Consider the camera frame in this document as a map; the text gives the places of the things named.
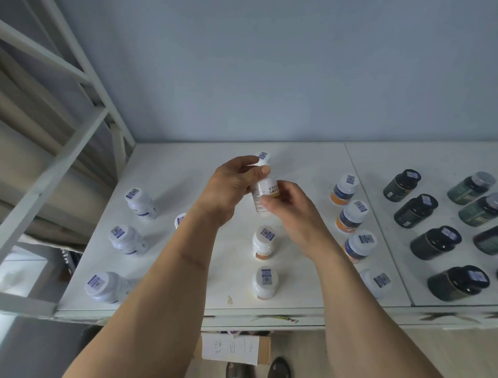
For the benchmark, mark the person's left hand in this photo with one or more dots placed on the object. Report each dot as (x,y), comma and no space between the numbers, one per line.
(227,187)

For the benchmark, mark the person's right hand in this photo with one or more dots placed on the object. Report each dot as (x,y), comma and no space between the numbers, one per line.
(299,218)

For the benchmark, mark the person's right thumb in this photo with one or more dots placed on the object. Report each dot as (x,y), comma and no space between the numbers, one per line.
(269,203)

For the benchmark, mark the person's left thumb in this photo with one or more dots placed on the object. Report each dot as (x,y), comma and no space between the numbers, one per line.
(260,173)

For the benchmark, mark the person's left forearm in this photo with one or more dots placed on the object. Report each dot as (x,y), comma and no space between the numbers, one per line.
(163,296)

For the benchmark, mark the person's right forearm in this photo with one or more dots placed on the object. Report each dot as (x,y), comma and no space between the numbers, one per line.
(362,323)

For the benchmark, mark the white bottle orange blue label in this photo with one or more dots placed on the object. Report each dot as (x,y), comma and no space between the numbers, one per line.
(360,246)
(352,216)
(344,189)
(376,282)

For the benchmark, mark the dark bottle black cap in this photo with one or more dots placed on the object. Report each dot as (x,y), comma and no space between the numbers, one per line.
(400,186)
(455,284)
(414,211)
(434,243)

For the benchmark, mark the cardboard box with paper note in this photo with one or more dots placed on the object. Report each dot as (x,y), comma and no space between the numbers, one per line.
(233,348)

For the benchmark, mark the person's right shoe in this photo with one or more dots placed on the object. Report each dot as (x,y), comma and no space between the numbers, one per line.
(279,369)

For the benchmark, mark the white metal shelf rack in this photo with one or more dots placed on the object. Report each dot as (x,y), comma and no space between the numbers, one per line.
(66,152)

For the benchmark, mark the green bottle grey cap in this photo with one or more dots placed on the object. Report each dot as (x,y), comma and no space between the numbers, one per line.
(480,211)
(488,241)
(469,189)

